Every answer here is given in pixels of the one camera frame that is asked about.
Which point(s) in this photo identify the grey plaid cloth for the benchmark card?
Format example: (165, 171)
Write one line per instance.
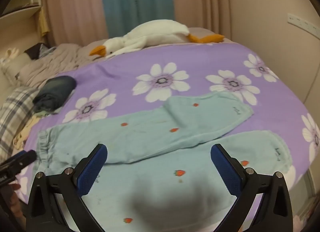
(15, 112)

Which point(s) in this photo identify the person's left hand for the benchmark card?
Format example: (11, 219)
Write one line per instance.
(15, 186)

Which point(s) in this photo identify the black cloth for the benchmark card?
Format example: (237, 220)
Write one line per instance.
(36, 50)

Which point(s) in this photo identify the white goose plush toy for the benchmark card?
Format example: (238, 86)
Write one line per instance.
(150, 34)

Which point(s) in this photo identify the cream printed bedsheet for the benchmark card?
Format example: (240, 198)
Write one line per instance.
(25, 134)

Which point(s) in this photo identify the purple floral blanket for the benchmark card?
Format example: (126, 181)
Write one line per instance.
(200, 57)

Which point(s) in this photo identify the yellow cloth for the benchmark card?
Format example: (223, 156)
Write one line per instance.
(44, 25)

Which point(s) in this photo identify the white shelf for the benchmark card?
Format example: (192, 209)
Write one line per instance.
(20, 14)

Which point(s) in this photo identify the light green strawberry print pants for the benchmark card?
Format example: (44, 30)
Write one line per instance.
(150, 132)

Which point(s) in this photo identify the white wall socket strip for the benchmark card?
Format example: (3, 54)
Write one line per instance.
(303, 23)

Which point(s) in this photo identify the folded dark blue jeans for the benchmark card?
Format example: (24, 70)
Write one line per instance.
(55, 89)

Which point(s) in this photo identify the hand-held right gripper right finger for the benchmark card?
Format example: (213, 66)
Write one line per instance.
(226, 169)

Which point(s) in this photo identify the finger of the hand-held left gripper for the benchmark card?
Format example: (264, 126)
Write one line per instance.
(21, 159)

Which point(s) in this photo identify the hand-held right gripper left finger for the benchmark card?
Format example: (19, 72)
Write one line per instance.
(92, 169)

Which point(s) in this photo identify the beige quilt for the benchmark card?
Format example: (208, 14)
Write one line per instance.
(55, 59)

